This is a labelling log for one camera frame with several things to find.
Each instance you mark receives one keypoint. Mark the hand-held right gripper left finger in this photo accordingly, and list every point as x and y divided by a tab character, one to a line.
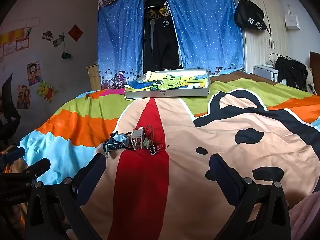
87	176

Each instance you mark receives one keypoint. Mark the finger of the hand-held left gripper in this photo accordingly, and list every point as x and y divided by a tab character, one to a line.
32	168
15	154

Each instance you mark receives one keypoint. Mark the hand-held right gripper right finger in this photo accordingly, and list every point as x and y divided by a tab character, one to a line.
225	177

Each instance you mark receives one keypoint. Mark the blue round case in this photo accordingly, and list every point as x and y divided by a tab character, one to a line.
120	138

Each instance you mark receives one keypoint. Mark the beige hair claw clip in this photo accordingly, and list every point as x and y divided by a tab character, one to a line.
138	134

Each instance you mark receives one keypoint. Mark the small green white charm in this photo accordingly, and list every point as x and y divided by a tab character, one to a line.
146	143

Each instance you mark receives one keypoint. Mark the grey shallow box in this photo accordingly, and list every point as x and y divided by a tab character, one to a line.
175	94

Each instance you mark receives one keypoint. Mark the colourful cartoon printed blanket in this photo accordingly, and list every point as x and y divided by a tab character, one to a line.
250	155

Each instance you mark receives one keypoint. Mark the black office chair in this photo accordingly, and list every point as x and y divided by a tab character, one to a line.
8	112

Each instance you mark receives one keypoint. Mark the dark pink fuzzy cloth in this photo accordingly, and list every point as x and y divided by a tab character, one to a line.
305	217

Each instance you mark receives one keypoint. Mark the wooden cabinet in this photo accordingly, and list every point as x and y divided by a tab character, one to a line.
93	77

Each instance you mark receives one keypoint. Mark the cartoon frog printed cloth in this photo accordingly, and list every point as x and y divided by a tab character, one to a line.
172	80

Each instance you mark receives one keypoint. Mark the small green hanging bag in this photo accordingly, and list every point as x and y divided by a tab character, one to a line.
66	55

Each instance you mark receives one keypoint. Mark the white desk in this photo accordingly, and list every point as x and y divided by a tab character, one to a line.
263	71

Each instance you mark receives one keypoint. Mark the black clothes pile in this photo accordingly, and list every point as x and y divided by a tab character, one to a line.
291	72

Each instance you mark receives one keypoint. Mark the beige garment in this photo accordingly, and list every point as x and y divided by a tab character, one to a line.
311	80

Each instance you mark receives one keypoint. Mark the red diamond paper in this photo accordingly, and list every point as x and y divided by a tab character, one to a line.
75	33

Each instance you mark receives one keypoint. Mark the blue dotted curtain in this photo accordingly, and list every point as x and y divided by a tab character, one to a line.
207	30
120	42

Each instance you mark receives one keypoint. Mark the white wardrobe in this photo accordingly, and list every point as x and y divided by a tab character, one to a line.
272	40

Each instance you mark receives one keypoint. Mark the wooden headboard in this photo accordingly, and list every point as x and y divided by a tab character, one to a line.
315	60

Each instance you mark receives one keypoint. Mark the dark hanging clothes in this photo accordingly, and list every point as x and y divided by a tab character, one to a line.
162	42

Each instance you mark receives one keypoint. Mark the white paper bag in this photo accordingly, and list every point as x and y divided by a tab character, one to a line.
292	21

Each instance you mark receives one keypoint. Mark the family drawing wall poster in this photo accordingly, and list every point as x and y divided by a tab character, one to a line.
23	97

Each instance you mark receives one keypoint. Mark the yellow bear wall poster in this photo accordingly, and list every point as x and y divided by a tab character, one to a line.
45	91

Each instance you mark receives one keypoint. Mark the cartoon figure wall poster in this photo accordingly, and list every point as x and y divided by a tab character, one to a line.
34	73

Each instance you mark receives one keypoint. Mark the red framed wall paper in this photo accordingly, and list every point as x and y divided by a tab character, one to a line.
22	44

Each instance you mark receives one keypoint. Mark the yellow orange wall paper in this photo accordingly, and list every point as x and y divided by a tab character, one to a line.
15	36

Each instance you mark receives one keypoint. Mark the wall photo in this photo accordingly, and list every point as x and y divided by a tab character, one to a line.
58	40
47	35

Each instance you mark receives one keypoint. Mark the white wall papers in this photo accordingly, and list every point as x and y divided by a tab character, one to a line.
27	23

